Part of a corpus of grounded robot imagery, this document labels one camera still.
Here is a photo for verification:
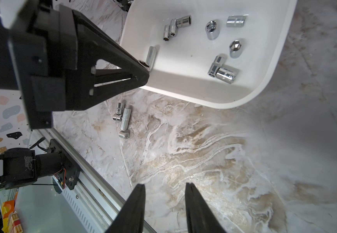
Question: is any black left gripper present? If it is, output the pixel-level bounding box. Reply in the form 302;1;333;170
8;1;150;129

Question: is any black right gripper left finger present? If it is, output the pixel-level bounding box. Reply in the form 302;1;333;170
105;184;146;233

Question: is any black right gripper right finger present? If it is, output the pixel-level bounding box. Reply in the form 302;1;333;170
185;183;226;233

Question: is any long chrome socket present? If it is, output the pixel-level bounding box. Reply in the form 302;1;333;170
120;108;132;131
145;46;158;72

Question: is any small chrome socket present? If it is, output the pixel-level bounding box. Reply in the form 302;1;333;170
169;18;178;37

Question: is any small angled cluster socket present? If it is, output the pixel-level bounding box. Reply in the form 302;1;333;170
176;15;192;28

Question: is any chrome socket joined pair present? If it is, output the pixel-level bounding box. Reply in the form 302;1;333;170
208;55;226;77

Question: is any lone chrome socket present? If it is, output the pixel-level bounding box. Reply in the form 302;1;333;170
226;15;247;28

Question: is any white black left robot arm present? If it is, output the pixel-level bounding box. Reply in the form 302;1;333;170
0;1;150;129

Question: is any short chrome socket cluster left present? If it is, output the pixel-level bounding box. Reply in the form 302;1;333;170
112;114;122;121

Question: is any long chrome socket in cluster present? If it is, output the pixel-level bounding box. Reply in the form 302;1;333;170
120;108;132;131

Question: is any chrome socket cluster lower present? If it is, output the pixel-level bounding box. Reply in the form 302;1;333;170
119;130;130;139

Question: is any chrome socket by finger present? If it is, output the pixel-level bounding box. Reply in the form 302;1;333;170
216;67;238;84

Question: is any white plastic storage box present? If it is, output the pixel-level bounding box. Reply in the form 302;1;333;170
120;1;296;109

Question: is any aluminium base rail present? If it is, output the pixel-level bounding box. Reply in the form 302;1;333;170
31;128;157;233

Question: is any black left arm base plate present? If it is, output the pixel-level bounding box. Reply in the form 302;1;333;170
50;139;81;190

